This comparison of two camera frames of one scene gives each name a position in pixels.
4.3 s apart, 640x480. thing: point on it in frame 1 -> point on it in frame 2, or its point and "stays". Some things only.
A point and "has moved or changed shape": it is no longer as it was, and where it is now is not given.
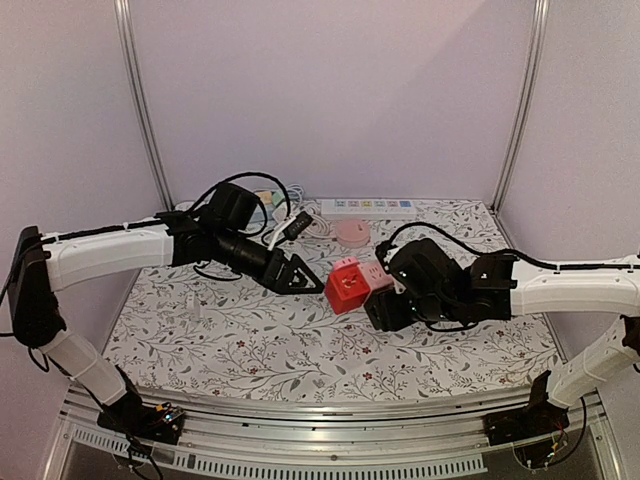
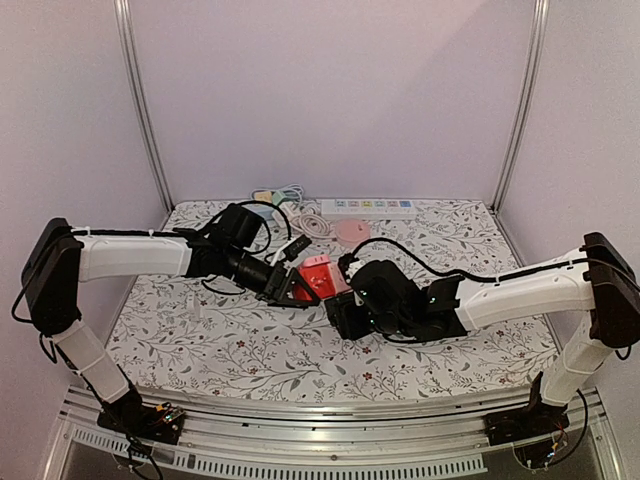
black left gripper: x=284 y=282 -> x=272 y=291
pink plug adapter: x=345 y=262 -> x=316 y=260
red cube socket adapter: x=347 y=288 has moved or changed shape
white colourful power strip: x=368 y=208 stays
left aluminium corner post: x=123 y=27 stays
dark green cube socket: x=390 y=310 has moved or changed shape
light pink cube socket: x=375 y=274 has moved or changed shape
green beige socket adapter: x=271 y=197 stays
